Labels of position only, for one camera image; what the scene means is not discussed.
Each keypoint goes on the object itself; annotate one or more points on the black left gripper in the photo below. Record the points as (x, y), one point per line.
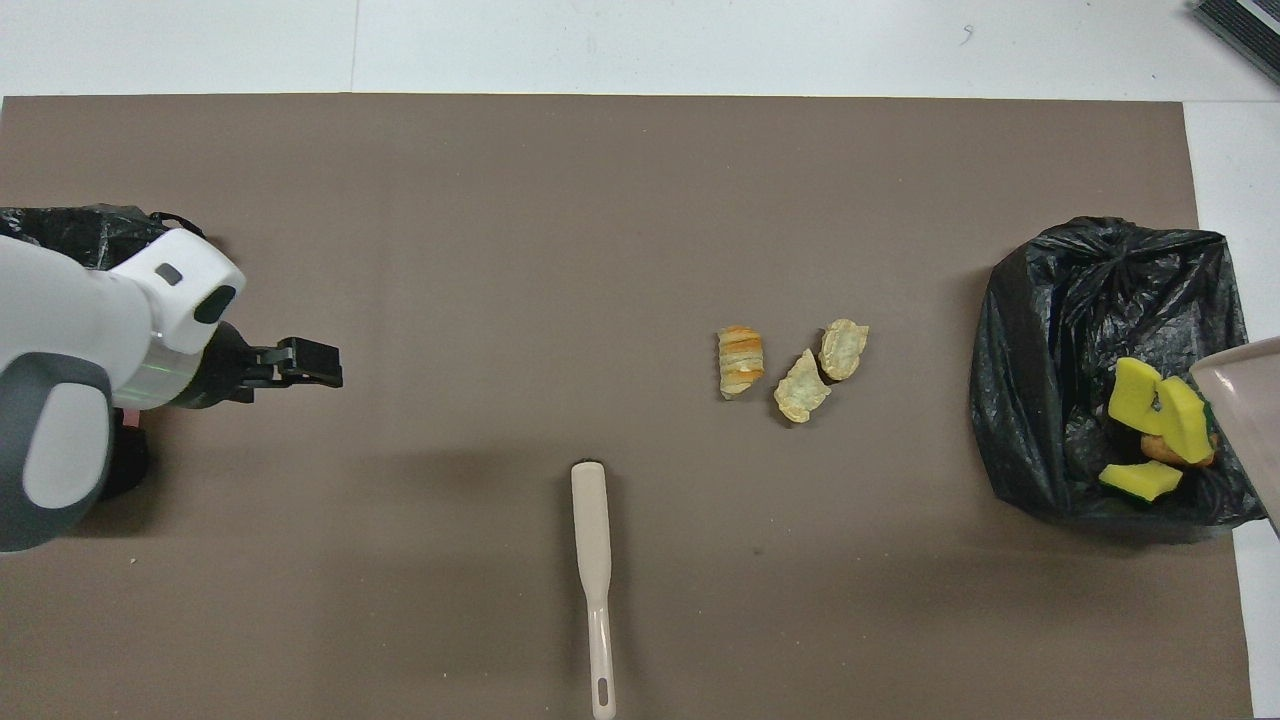
(225, 370)

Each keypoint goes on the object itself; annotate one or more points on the beige hand brush black bristles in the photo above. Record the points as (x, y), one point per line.
(592, 520)

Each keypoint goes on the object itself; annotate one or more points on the orange striped toy croissant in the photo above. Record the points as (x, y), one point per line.
(741, 362)

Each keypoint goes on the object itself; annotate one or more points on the pale toy dumpling pastry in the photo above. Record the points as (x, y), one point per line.
(800, 392)
(843, 348)

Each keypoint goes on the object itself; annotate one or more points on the embossed yellow sponge piece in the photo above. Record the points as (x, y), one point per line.
(1135, 395)

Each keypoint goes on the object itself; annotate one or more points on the wedge yellow sponge piece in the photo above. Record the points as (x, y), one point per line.
(1140, 480)

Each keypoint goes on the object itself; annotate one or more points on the brown toy bread roll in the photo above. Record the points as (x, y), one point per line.
(1155, 447)

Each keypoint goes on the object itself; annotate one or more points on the notched yellow sponge piece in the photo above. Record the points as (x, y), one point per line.
(1185, 420)

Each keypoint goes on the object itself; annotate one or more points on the beige plastic dustpan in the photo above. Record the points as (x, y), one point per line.
(1250, 420)

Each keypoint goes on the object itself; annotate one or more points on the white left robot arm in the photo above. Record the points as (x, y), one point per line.
(60, 300)

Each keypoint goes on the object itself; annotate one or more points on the pink plastic bin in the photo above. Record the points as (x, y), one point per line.
(125, 418)

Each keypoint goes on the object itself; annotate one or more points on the black plastic trash bag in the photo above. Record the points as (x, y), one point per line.
(100, 235)
(1060, 330)

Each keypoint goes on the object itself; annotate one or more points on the brown table mat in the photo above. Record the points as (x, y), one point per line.
(600, 150)

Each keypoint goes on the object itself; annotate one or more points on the dark grey ribbed object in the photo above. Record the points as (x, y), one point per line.
(1250, 25)

